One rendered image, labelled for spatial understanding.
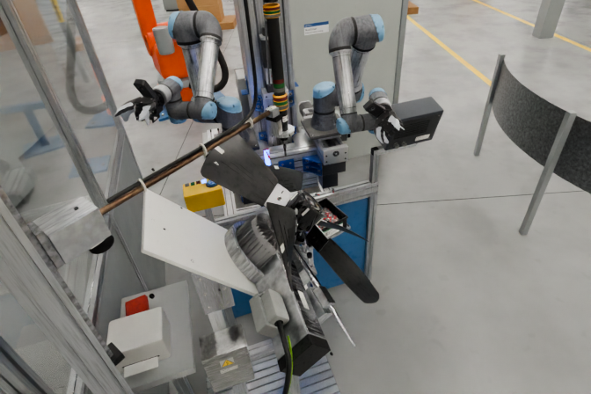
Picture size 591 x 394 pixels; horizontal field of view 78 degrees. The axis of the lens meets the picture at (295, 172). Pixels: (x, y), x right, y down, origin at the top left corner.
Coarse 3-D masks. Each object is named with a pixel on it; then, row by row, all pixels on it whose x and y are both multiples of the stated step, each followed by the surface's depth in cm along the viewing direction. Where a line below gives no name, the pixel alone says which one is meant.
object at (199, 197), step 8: (184, 184) 159; (200, 184) 158; (216, 184) 157; (184, 192) 154; (192, 192) 154; (200, 192) 153; (208, 192) 153; (216, 192) 154; (192, 200) 153; (200, 200) 154; (208, 200) 155; (216, 200) 157; (224, 200) 158; (192, 208) 155; (200, 208) 156
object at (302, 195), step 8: (304, 192) 122; (296, 200) 116; (304, 200) 114; (312, 200) 122; (304, 208) 114; (312, 208) 114; (320, 208) 122; (304, 216) 114; (312, 216) 114; (320, 216) 116; (304, 224) 115; (312, 224) 117; (296, 240) 116; (304, 240) 121
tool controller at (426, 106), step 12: (396, 108) 166; (408, 108) 166; (420, 108) 166; (432, 108) 166; (408, 120) 163; (420, 120) 166; (432, 120) 168; (396, 132) 166; (408, 132) 169; (420, 132) 172; (432, 132) 175; (384, 144) 173; (396, 144) 171; (408, 144) 177
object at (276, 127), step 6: (276, 108) 104; (270, 114) 104; (276, 114) 105; (270, 120) 106; (276, 120) 105; (276, 126) 108; (288, 126) 113; (276, 132) 109; (282, 132) 110; (288, 132) 110; (294, 132) 111
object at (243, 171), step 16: (224, 144) 115; (240, 144) 118; (208, 160) 108; (224, 160) 112; (240, 160) 115; (256, 160) 118; (208, 176) 106; (224, 176) 110; (240, 176) 113; (256, 176) 115; (272, 176) 118; (240, 192) 111; (256, 192) 114
